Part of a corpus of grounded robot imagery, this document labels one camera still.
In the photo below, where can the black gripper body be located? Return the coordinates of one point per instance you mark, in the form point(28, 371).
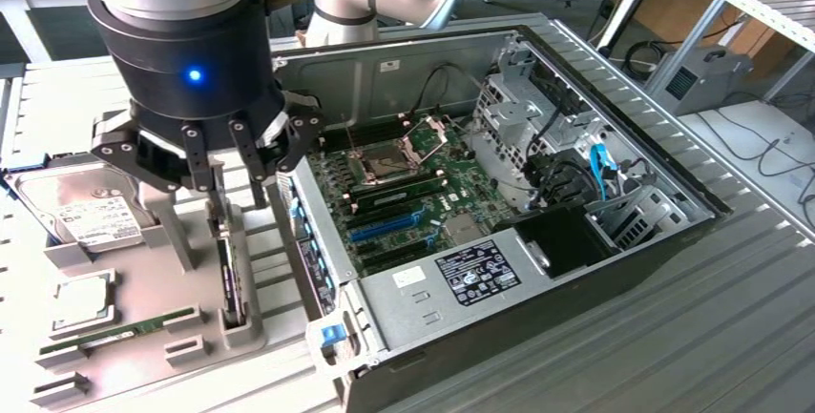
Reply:
point(178, 60)

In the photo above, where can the green graphics card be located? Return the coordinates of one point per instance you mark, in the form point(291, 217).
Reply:
point(230, 279)

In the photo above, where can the black RAM slot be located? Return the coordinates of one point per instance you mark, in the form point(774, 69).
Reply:
point(334, 137)
point(334, 132)
point(408, 179)

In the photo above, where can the thin steel locking lever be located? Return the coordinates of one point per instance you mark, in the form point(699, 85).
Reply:
point(349, 136)

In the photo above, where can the CPU socket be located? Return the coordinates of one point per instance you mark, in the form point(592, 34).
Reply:
point(382, 165)

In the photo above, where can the silver hard disk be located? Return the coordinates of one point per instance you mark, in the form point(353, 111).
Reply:
point(83, 203)

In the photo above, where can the white case sticker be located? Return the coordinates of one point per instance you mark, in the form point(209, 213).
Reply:
point(390, 66)

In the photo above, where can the steel socket cover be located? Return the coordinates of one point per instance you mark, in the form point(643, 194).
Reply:
point(428, 122)

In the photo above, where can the long black expansion slot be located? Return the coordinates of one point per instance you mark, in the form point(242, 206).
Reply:
point(388, 246)
point(382, 214)

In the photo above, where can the blue expansion slot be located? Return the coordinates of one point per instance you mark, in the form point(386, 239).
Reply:
point(382, 228)

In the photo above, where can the green motherboard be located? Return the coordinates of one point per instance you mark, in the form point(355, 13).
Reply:
point(470, 179)

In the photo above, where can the grey parts rack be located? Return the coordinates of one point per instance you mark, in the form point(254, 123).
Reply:
point(159, 298)

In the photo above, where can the blue disk carrier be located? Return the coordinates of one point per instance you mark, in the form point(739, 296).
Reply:
point(7, 190)

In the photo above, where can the grey chipset heatsink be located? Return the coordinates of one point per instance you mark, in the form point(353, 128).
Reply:
point(462, 229)

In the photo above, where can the perforated steel disk bay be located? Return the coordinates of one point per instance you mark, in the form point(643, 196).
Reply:
point(509, 117)

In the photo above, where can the silver CPU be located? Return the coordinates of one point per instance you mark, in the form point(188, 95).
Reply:
point(79, 301)

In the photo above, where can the loose green RAM stick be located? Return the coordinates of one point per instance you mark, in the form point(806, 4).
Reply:
point(146, 324)

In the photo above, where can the blue case latch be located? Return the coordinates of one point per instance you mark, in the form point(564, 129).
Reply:
point(331, 335)

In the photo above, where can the grey power supply unit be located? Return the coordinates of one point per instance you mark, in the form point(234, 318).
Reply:
point(408, 322)

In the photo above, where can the black plastic box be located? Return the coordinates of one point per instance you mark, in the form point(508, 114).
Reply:
point(560, 241)

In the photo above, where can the black open PC case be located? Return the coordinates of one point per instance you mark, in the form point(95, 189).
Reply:
point(541, 317)

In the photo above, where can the small steel disk bay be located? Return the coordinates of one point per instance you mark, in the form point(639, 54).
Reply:
point(636, 222)

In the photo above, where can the black slanted pole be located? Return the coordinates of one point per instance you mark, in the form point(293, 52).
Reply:
point(636, 0)

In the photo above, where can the grey floor unit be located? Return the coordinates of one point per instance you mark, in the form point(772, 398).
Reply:
point(707, 84)

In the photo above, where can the aluminium frame shelf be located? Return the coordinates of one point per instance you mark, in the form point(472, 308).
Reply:
point(776, 7)

